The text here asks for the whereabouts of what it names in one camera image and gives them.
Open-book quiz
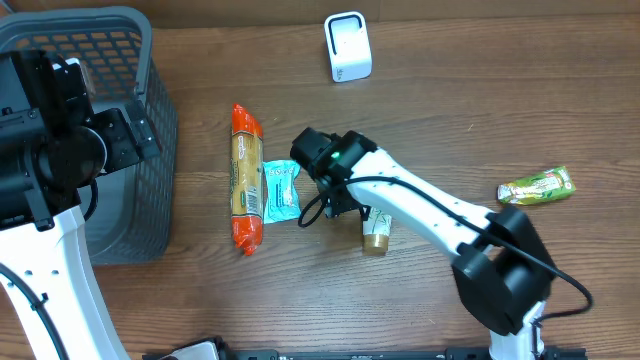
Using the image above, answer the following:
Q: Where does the white floral cream tube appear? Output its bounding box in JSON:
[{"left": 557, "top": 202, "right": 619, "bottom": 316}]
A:
[{"left": 362, "top": 208, "right": 392, "bottom": 256}]

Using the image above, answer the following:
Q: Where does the teal snack packet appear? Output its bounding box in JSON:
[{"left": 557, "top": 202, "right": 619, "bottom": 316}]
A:
[{"left": 263, "top": 160, "right": 301, "bottom": 224}]

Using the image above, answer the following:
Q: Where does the orange spaghetti pasta packet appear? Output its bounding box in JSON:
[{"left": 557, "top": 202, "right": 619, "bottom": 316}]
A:
[{"left": 230, "top": 104, "right": 264, "bottom": 256}]

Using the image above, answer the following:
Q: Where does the green jasmine tea pouch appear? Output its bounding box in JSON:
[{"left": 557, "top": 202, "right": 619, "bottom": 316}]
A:
[{"left": 497, "top": 166, "right": 576, "bottom": 205}]

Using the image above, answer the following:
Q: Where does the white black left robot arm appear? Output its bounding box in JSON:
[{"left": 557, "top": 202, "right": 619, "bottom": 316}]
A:
[{"left": 1, "top": 50, "right": 161, "bottom": 359}]

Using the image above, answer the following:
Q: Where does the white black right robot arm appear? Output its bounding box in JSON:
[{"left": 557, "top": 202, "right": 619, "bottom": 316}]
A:
[{"left": 290, "top": 128, "right": 555, "bottom": 359}]

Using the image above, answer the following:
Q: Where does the white barcode scanner stand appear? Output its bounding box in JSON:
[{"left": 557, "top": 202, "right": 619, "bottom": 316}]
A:
[{"left": 324, "top": 11, "right": 373, "bottom": 83}]

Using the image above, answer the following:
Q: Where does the grey plastic shopping basket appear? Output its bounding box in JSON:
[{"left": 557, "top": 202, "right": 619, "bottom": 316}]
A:
[{"left": 1, "top": 6, "right": 178, "bottom": 265}]

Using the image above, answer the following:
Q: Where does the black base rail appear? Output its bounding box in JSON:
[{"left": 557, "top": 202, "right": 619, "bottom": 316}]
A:
[{"left": 142, "top": 337, "right": 589, "bottom": 360}]

